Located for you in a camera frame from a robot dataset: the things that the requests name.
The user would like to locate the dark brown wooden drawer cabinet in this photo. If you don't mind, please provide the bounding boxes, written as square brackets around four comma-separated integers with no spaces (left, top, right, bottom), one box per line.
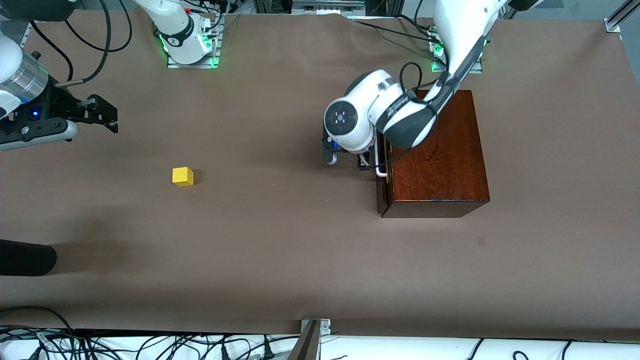
[381,90,491,219]

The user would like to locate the brown paper table cover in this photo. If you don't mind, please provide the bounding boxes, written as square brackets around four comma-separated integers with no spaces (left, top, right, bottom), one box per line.
[0,12,640,343]

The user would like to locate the black cylinder object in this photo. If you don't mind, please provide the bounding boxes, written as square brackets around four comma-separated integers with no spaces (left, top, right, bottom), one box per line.
[0,239,57,277]

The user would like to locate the white ledge panel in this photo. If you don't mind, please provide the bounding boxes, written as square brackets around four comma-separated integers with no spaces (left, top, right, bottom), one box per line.
[0,330,640,360]

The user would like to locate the aluminium profile corner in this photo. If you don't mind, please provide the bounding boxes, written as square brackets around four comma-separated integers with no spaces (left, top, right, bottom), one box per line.
[603,0,640,34]

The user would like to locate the black cable with brass plug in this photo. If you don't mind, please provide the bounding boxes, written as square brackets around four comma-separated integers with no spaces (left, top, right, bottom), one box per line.
[54,0,112,88]

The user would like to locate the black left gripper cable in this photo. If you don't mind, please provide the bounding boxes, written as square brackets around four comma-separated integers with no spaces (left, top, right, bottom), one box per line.
[398,61,453,102]

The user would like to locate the black looping cable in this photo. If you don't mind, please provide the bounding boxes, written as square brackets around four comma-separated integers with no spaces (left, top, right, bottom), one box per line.
[64,0,133,52]

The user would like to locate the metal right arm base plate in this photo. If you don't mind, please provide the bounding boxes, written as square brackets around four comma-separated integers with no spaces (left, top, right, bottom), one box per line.
[166,15,221,69]

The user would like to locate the aluminium frame structure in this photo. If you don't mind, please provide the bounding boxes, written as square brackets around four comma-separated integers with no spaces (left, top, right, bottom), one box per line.
[252,0,401,17]

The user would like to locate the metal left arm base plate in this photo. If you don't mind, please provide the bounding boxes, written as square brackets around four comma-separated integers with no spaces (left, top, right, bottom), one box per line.
[431,56,484,74]

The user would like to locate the metal corner bracket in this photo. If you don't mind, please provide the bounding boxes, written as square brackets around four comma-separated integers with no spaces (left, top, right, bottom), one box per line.
[301,318,332,336]

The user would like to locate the grey angled post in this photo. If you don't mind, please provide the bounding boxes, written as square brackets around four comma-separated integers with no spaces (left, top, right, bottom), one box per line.
[286,321,322,360]

